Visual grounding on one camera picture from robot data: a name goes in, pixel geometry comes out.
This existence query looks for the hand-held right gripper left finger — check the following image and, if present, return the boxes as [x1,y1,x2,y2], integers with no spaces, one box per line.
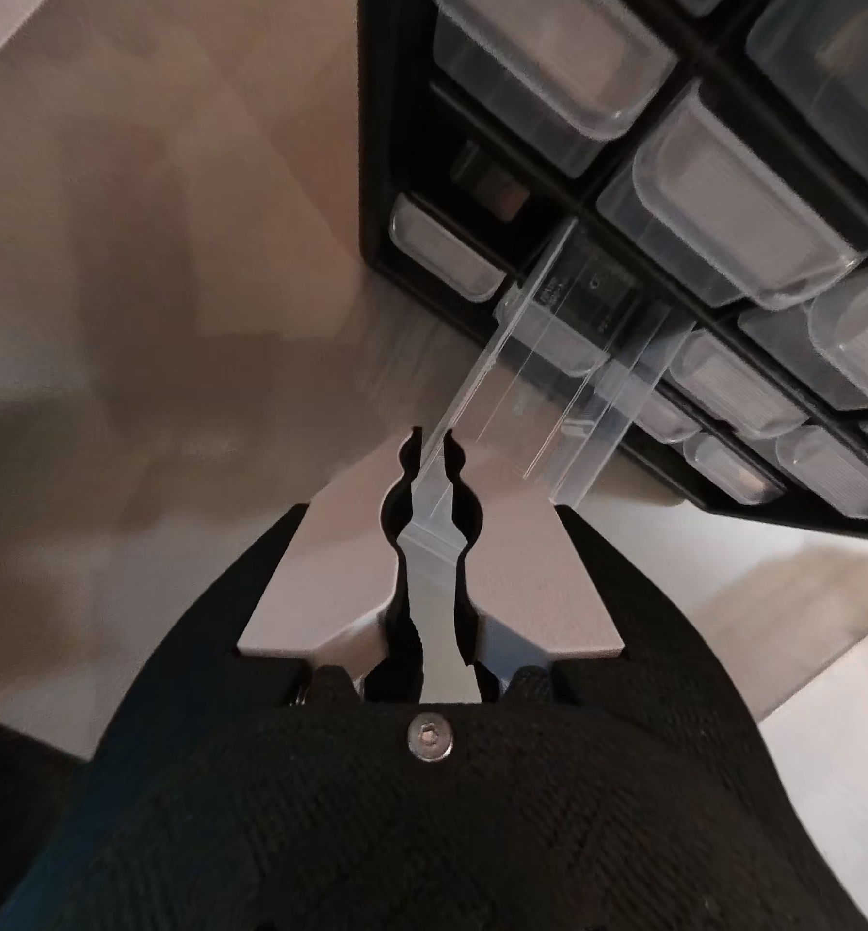
[238,428,425,704]

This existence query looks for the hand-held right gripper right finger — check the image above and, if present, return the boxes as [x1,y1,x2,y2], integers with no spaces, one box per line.
[443,428,628,705]

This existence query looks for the small clear plastic drawer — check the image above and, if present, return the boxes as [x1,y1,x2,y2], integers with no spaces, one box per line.
[398,217,697,704]

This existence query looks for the rows of clear cabinet drawers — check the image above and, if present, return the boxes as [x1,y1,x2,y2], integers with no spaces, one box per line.
[389,0,868,521]

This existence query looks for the black drawer cabinet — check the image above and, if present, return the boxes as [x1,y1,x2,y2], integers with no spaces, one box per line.
[357,0,868,544]

